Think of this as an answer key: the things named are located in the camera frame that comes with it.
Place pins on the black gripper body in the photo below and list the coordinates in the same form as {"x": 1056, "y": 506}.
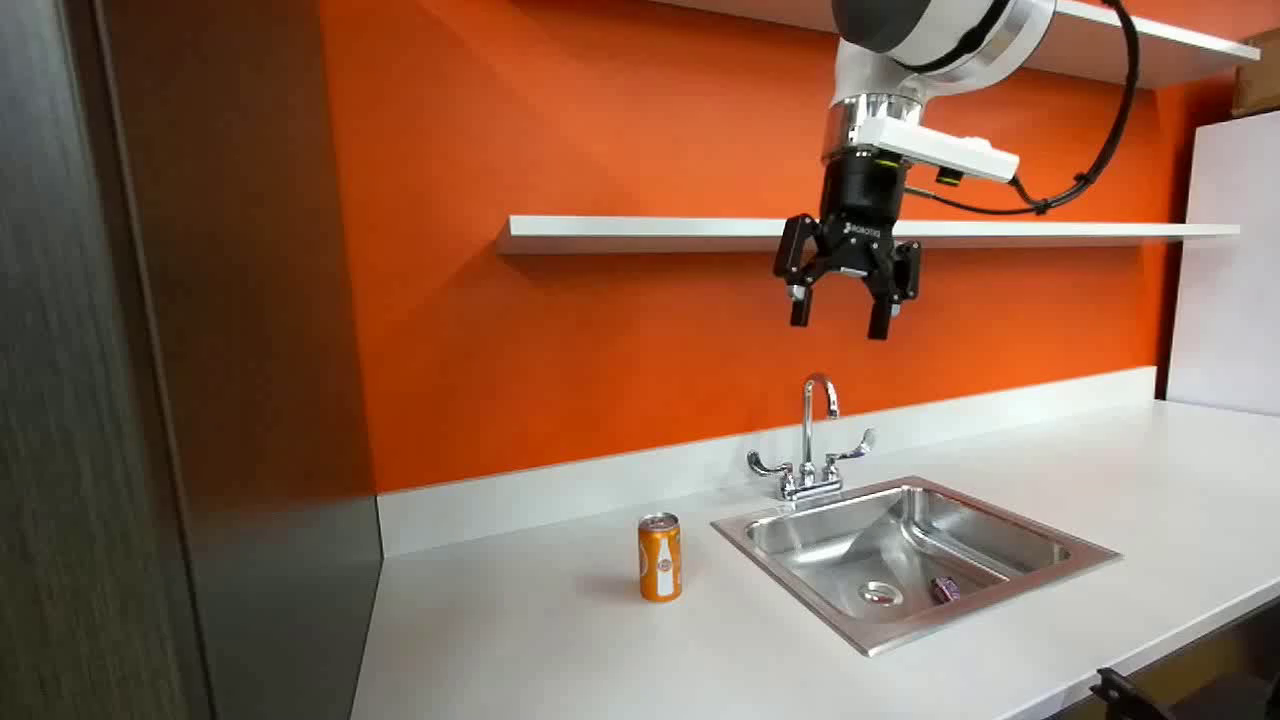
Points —
{"x": 861, "y": 201}

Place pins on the tall grey cabinet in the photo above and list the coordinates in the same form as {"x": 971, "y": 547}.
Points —
{"x": 200, "y": 401}

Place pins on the brown Snickers bar packet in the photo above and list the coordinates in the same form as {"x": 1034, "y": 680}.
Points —
{"x": 945, "y": 591}

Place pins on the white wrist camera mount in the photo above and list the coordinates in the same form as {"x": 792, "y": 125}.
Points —
{"x": 932, "y": 144}

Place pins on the orange soda can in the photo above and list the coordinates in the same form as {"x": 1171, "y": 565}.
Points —
{"x": 658, "y": 557}

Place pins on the chrome faucet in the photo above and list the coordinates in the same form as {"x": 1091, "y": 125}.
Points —
{"x": 811, "y": 461}

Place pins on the stainless steel sink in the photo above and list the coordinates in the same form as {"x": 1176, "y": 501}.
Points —
{"x": 827, "y": 535}

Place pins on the high white wall shelf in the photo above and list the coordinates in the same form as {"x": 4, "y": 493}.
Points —
{"x": 1146, "y": 40}

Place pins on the long white wall shelf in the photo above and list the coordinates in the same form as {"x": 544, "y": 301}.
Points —
{"x": 641, "y": 232}

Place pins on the round sink drain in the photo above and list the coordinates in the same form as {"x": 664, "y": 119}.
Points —
{"x": 883, "y": 594}

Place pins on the white cabinet panel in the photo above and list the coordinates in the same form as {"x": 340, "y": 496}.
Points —
{"x": 1232, "y": 266}

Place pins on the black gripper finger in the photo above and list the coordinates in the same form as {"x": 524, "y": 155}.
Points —
{"x": 802, "y": 266}
{"x": 899, "y": 282}

